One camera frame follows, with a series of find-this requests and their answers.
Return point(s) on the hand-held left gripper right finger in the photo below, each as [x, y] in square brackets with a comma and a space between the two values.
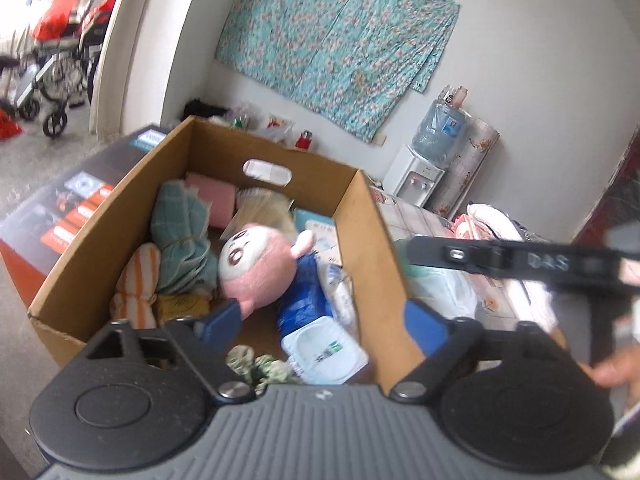
[422, 327]

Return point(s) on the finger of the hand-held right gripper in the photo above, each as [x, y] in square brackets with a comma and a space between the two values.
[455, 255]

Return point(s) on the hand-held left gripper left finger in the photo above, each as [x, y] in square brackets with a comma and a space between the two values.
[225, 315]

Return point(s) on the pink plush doll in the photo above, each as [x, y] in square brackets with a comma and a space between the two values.
[255, 265]

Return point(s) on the clear bag of cream cloth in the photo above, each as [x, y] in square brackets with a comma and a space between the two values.
[265, 207]

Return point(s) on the person's right hand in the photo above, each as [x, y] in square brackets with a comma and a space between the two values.
[615, 372]

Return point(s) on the white green plastic pack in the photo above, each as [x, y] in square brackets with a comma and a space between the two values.
[445, 290]

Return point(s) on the yellow cloth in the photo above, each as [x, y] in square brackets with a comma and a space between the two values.
[180, 307]

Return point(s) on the white blanket with red stitching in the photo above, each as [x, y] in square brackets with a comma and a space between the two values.
[492, 215]

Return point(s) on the green white patterned cloth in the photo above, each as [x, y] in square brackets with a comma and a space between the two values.
[272, 367]

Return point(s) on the blue wet wipes pack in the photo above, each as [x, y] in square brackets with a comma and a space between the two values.
[300, 295]

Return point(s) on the white water dispenser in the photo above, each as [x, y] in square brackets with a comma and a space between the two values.
[412, 177]

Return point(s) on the clear plastic tissue pack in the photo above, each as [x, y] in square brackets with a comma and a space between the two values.
[340, 290]

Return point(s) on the dark red patterned board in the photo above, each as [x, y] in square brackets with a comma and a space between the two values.
[615, 195]

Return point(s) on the orange striped towel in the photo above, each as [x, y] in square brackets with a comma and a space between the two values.
[137, 280]

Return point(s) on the blue towel bundle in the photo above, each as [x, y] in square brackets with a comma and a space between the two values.
[180, 230]

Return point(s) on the rolled floral mat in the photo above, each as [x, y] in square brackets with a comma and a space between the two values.
[475, 160]

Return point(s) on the blue water jug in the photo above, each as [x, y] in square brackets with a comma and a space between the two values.
[442, 130]

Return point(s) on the light blue pack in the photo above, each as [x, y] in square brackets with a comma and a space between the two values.
[320, 230]

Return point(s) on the large black printed box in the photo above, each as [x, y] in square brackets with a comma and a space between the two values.
[75, 195]

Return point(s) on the clear plastic bag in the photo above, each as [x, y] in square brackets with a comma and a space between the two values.
[288, 130]

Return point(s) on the small red bottle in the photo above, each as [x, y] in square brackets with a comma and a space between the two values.
[274, 123]

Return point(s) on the black cloth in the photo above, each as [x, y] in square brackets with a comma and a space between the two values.
[200, 109]

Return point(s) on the red cloth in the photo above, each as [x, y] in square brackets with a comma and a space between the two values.
[7, 127]

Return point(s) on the wheelchair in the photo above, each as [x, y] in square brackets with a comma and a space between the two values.
[55, 80]

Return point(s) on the red bag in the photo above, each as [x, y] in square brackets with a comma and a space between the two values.
[55, 17]

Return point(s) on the beige wall socket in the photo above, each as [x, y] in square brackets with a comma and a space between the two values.
[380, 139]

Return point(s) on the teal floral wall cloth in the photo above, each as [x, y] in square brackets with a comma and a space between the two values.
[330, 30]

